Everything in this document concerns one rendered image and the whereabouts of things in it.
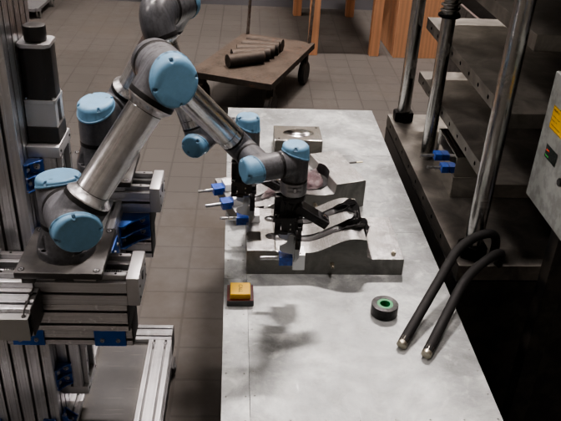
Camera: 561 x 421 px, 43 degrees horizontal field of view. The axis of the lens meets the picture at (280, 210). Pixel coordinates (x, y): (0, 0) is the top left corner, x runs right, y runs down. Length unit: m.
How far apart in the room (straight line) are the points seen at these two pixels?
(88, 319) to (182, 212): 2.20
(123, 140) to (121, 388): 1.29
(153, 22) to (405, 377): 1.18
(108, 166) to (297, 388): 0.73
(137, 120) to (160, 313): 1.84
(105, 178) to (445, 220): 1.41
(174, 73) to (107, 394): 1.44
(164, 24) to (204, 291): 1.76
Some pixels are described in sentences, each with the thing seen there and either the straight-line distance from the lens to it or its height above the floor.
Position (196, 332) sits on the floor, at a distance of 3.29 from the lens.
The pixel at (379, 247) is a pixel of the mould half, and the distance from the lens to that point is 2.34.
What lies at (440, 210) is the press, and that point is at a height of 0.78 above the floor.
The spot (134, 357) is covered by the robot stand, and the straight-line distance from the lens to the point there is 2.88.
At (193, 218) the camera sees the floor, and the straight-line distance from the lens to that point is 4.10.
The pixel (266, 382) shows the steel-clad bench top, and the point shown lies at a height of 0.80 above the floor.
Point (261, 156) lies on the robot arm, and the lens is 1.90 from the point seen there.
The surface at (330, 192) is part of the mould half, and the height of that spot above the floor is 0.87.
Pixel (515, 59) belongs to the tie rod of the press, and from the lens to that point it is 2.22.
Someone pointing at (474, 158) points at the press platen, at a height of 1.03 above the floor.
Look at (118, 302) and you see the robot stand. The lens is 1.99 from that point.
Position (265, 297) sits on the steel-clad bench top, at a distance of 2.17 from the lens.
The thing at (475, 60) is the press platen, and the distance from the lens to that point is 2.81.
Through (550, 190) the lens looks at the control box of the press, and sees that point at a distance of 2.21.
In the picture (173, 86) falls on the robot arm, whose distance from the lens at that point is 1.64.
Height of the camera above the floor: 2.12
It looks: 30 degrees down
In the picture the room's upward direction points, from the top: 3 degrees clockwise
